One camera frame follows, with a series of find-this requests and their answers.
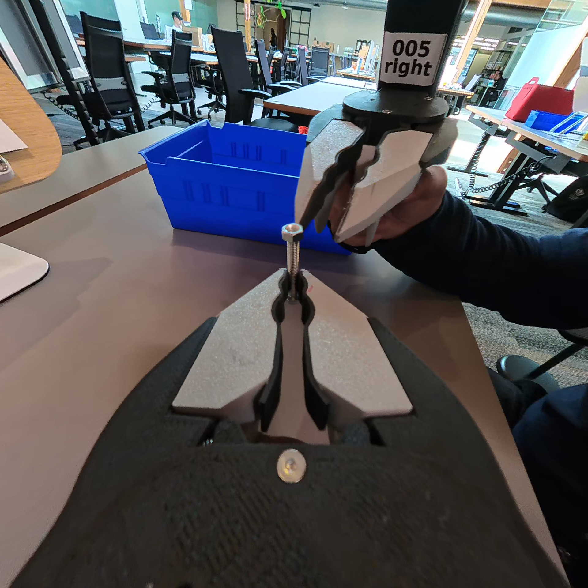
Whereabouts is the blue plastic bin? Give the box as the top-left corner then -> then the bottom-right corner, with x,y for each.
138,119 -> 352,255

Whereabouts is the black coiled cable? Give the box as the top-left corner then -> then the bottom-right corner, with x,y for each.
462,154 -> 554,196

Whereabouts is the printed instruction sheet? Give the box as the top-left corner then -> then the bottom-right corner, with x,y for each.
0,117 -> 29,155

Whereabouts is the person's right hand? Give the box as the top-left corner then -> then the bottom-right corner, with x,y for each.
327,165 -> 449,254

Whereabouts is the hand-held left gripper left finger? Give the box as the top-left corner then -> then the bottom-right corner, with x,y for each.
172,269 -> 289,432

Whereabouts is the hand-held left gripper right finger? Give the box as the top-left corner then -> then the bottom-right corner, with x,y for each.
298,270 -> 413,432

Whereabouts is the person's right forearm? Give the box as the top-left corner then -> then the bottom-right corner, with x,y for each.
373,190 -> 588,330

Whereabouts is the black backpack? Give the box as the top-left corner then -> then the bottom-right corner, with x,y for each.
546,175 -> 588,223

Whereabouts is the standing desk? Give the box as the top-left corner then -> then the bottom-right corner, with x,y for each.
466,105 -> 588,217

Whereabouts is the red bag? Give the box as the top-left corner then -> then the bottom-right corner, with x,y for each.
504,77 -> 576,123

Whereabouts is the black office chair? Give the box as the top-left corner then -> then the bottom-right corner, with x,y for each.
307,46 -> 332,84
255,39 -> 304,90
140,30 -> 199,128
496,328 -> 588,393
198,25 -> 301,134
73,11 -> 148,150

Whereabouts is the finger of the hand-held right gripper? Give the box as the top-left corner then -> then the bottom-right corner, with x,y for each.
294,119 -> 366,234
332,131 -> 433,247

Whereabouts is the silver hex bolt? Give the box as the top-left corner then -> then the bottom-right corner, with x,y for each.
281,223 -> 304,303

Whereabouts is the small blue bin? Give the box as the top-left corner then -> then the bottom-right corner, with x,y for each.
525,109 -> 588,135

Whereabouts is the wood edged table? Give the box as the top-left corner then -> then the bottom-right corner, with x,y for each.
263,75 -> 383,119

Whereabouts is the grey framed panel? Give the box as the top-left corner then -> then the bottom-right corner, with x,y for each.
0,0 -> 90,92

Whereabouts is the person's dark clothed body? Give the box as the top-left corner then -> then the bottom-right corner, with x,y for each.
487,367 -> 588,588

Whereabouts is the long wooden desk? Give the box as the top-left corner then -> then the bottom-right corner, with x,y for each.
76,37 -> 221,65

